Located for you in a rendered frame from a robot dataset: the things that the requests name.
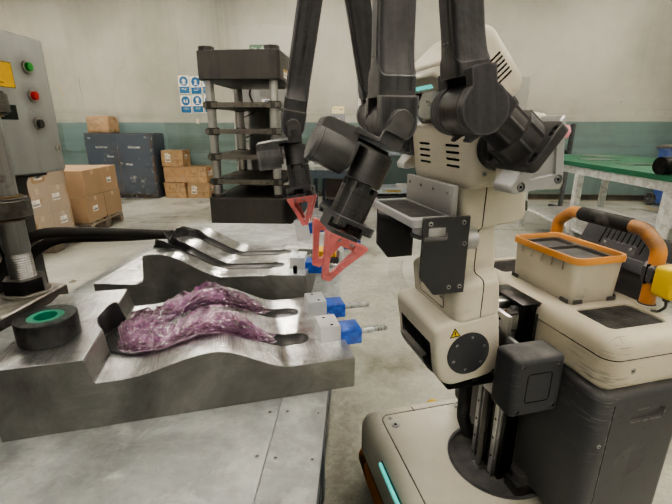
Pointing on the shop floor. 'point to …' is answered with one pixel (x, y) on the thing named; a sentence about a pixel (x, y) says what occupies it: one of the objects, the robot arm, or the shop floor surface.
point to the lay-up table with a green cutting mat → (613, 168)
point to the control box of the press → (28, 116)
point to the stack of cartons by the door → (185, 176)
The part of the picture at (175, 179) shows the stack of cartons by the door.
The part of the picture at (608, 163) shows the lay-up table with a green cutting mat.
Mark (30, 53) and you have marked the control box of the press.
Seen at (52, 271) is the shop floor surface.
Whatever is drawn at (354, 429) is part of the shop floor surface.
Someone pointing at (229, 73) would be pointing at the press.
